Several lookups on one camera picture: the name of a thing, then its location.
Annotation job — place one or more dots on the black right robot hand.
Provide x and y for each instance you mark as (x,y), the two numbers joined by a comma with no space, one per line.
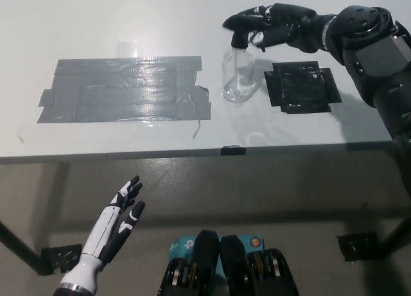
(289,23)

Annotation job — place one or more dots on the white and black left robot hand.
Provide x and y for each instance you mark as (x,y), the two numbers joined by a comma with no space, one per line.
(106,231)

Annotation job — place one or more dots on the black trigger spray lid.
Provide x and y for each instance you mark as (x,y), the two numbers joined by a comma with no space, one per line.
(239,40)

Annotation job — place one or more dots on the clear plastic spray bottle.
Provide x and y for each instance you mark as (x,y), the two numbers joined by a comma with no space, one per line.
(239,77)

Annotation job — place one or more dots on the teal router box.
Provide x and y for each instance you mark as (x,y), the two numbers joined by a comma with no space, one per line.
(183,248)

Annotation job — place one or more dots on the black table leg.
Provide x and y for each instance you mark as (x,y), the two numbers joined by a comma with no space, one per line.
(19,246)
(398,231)

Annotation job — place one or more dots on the thin grey tape strand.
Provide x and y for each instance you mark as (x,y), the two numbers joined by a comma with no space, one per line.
(196,130)

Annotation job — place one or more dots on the grey duct tape patch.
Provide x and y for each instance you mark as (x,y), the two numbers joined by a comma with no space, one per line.
(125,89)

